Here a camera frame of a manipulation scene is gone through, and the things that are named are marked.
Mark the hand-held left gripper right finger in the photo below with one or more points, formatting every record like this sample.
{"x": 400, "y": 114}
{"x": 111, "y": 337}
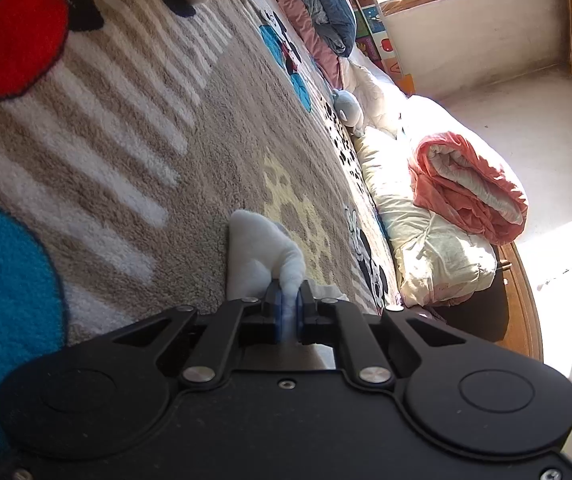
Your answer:
{"x": 305, "y": 315}

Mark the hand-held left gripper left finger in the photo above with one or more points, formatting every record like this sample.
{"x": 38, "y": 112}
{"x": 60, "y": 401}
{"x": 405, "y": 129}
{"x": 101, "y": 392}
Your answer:
{"x": 277, "y": 315}

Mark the white quilted garment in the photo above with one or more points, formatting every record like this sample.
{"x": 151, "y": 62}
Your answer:
{"x": 261, "y": 252}

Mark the white duvet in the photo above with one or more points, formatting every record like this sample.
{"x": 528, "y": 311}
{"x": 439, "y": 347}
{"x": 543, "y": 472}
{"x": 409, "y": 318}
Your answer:
{"x": 430, "y": 255}

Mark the coral quilt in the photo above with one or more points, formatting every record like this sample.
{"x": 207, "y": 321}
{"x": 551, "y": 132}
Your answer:
{"x": 465, "y": 195}

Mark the grey plush toy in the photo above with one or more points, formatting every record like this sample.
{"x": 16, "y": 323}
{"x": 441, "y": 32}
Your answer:
{"x": 348, "y": 110}

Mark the cartoon mouse rug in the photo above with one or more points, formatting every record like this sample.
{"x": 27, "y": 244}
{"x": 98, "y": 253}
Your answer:
{"x": 131, "y": 110}

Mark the pink cloth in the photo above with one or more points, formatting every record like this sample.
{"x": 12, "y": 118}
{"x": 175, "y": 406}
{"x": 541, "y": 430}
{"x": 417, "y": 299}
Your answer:
{"x": 311, "y": 35}

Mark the colourful alphabet play mat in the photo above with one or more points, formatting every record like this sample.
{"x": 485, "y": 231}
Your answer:
{"x": 373, "y": 25}

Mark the blue denim garment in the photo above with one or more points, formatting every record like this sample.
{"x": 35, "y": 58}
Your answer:
{"x": 333, "y": 5}

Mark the wooden bed frame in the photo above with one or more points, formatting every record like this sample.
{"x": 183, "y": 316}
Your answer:
{"x": 525, "y": 300}

